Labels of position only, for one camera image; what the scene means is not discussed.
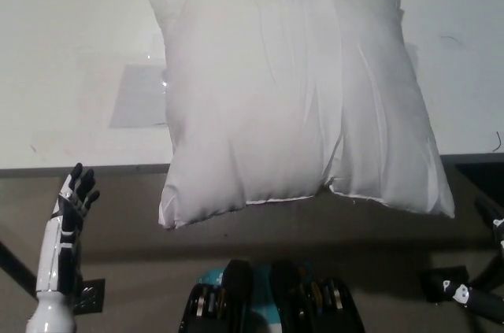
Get black table leg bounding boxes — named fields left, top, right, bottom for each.
left=0, top=237, right=39, bottom=299

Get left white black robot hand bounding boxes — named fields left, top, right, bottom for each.
left=35, top=162, right=101, bottom=296

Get black table foot plate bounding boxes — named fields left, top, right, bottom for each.
left=76, top=278, right=107, bottom=314
left=419, top=265, right=470, bottom=303

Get white square pillow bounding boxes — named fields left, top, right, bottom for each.
left=149, top=0, right=457, bottom=231

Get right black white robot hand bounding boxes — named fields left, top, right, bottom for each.
left=440, top=198, right=504, bottom=323

